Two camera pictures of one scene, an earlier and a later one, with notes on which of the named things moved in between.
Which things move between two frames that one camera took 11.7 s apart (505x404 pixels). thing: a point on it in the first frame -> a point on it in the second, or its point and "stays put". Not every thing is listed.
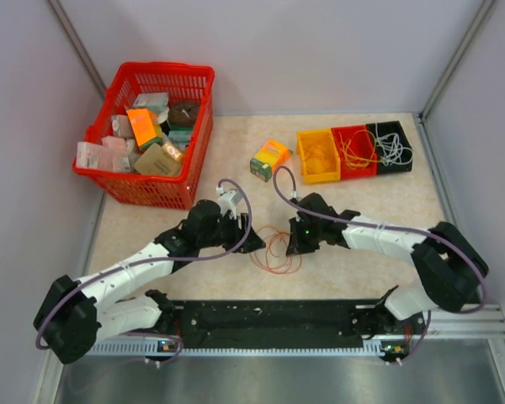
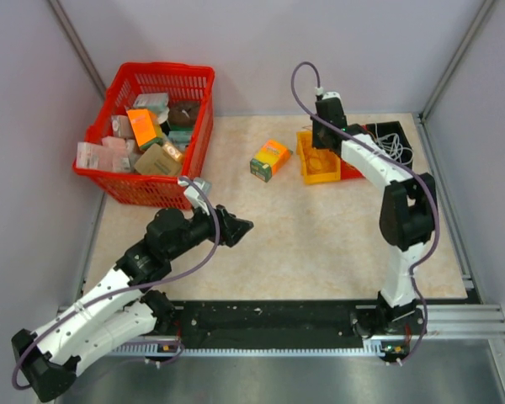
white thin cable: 394,152 stays put
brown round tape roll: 183,112 stays put
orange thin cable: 273,257 -> 305,128
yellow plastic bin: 318,156 stays put
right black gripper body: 310,233 -> 318,131
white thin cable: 393,151 stays put
